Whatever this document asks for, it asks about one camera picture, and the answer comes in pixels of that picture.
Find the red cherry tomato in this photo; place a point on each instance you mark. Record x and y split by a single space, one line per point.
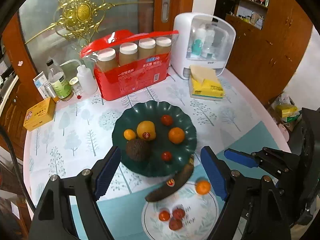
166 156
164 216
166 120

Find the large yellow orange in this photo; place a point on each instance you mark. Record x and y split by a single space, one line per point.
146 130

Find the white blue carton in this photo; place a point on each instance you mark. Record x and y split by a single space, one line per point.
39 82

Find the small metal can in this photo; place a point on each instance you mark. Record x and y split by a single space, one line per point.
51 92

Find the yellow tissue pack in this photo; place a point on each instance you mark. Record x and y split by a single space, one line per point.
204 84

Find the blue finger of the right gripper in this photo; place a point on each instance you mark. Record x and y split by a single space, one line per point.
242 158

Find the tree pattern tablecloth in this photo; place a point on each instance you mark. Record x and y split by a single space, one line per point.
80 134

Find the orange mandarin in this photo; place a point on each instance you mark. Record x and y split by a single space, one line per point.
176 135
203 187

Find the yellow cardboard box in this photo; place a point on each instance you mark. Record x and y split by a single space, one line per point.
39 114

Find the dark green scalloped plate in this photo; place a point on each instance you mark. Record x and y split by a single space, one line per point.
155 139

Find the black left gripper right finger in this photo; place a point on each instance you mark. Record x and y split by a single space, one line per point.
256 199

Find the green label glass bottle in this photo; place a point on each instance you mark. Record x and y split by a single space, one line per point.
59 82

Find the overripe brown banana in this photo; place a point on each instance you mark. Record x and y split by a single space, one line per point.
173 184

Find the red paper cup package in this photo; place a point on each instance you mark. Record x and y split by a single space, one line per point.
125 62

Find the small glass jar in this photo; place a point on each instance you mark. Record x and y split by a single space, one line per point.
76 87

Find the small orange kumquat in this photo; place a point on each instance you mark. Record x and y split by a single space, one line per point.
129 134

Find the white squeeze bottle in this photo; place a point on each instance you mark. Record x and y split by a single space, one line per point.
85 77

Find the red lychee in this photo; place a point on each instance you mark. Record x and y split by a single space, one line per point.
175 224
178 213

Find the dark brown avocado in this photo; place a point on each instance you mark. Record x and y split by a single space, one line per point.
138 150

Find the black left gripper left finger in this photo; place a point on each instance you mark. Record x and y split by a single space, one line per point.
53 216

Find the white floral plate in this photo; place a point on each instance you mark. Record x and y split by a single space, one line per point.
201 212

